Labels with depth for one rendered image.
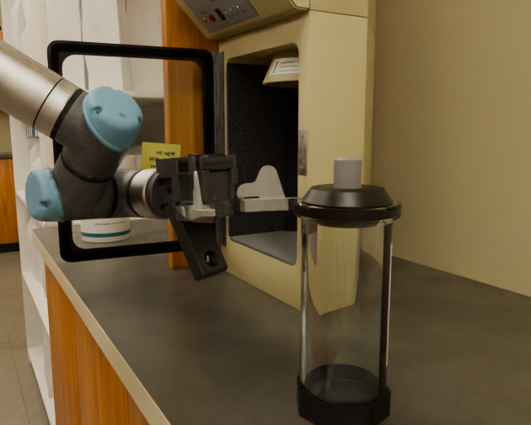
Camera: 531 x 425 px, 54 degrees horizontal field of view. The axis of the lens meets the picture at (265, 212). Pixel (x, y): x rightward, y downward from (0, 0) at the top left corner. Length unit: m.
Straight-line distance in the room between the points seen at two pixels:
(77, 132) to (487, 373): 0.59
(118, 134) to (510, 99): 0.73
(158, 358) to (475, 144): 0.74
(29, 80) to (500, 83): 0.82
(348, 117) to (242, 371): 0.43
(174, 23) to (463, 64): 0.59
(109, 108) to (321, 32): 0.34
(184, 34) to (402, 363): 0.76
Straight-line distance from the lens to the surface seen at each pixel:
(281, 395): 0.63
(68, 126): 0.69
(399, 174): 1.28
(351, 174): 0.52
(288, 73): 0.92
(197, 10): 1.04
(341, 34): 0.86
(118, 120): 0.67
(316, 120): 0.82
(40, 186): 0.76
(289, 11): 0.84
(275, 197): 0.69
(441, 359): 0.75
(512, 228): 1.10
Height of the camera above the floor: 1.24
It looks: 9 degrees down
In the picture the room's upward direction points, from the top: straight up
